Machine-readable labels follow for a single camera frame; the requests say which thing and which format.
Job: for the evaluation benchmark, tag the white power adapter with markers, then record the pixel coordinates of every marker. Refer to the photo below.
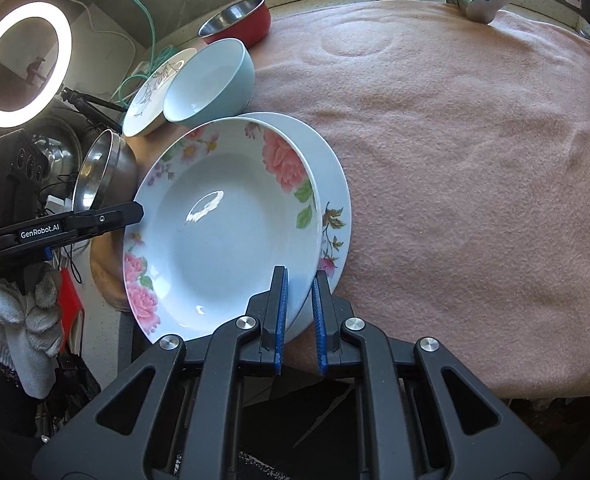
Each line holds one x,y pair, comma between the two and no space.
57,205

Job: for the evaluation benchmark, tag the steel pot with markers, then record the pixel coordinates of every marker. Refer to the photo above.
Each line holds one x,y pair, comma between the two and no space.
60,145

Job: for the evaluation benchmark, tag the wide floral plate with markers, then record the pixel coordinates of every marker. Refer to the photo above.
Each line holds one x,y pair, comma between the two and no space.
332,185

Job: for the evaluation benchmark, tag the light blue bowl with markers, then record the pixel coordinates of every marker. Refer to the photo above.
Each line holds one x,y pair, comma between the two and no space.
205,85

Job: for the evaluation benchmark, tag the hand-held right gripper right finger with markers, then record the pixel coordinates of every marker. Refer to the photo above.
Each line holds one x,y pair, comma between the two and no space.
319,325

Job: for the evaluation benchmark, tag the pink towel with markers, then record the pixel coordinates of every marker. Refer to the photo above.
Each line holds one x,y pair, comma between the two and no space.
450,185

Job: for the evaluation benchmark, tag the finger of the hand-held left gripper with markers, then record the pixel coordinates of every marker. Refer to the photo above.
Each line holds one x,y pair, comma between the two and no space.
110,217

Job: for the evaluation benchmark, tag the red bowl steel inside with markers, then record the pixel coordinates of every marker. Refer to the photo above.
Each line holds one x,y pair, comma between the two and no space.
255,25

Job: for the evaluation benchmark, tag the white plate grey leaf print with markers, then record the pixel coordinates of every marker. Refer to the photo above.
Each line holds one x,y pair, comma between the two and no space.
147,105

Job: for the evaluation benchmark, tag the stainless steel bowl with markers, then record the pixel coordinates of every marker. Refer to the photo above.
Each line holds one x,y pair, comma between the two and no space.
120,170

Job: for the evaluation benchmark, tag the black tripod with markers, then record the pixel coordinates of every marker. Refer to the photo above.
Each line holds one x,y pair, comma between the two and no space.
90,105

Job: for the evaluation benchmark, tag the person's left hand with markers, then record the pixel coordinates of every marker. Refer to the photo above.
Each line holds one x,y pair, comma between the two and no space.
15,330

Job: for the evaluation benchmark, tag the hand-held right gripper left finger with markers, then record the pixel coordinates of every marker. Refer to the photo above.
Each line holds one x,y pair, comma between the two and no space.
281,320

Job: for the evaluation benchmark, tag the deep floral plate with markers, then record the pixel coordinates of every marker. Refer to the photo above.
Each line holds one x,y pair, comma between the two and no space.
225,240

